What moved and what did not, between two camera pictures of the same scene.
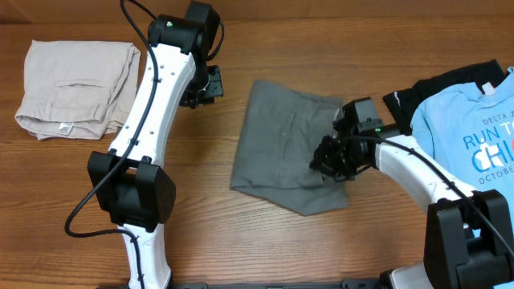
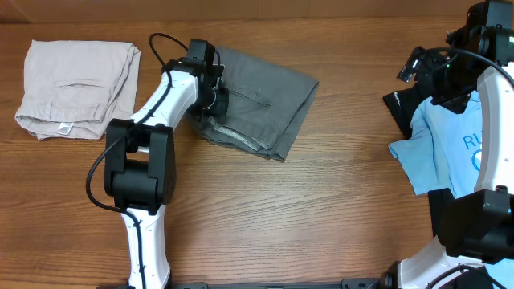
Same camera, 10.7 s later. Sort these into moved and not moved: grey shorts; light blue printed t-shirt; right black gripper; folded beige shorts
Moved: right black gripper; grey shorts
Not moved: light blue printed t-shirt; folded beige shorts
